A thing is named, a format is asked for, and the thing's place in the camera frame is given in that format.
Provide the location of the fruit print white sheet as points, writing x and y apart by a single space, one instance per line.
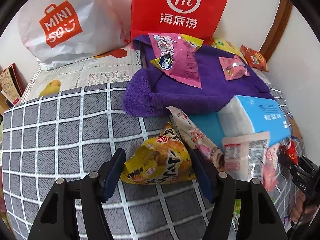
116 66

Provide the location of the blue tissue pack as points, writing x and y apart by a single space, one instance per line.
244 115

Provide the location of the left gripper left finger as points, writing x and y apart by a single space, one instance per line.
110 172

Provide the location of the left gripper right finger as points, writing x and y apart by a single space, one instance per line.
205 174

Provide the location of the right hand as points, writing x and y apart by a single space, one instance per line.
301 214

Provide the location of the red small snack packet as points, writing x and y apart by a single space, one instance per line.
290 151

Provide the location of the pink wafer snack packet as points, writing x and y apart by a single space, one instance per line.
270 162

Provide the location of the wooden furniture with boxes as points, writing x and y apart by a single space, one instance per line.
11 90

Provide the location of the pink snack packet silver band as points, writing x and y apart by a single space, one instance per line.
233 68

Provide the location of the long strawberry biscuit packet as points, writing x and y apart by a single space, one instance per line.
195 138

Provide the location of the orange chips bag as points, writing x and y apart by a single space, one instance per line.
254 58

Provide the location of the yellow chips bag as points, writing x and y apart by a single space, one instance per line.
223 44

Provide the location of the purple towel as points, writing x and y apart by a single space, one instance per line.
150 91

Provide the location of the brown wooden door frame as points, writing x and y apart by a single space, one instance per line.
277 29

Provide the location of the pink yellow candy bag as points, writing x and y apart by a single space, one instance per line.
175 56

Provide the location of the white Miniso plastic bag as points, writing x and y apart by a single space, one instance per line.
62 32

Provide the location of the red Haidilao paper bag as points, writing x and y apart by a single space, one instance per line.
197 18

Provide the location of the yellow crispy noodle bag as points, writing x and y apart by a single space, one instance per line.
159 160

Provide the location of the white barcode snack packet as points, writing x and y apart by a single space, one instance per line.
244 155

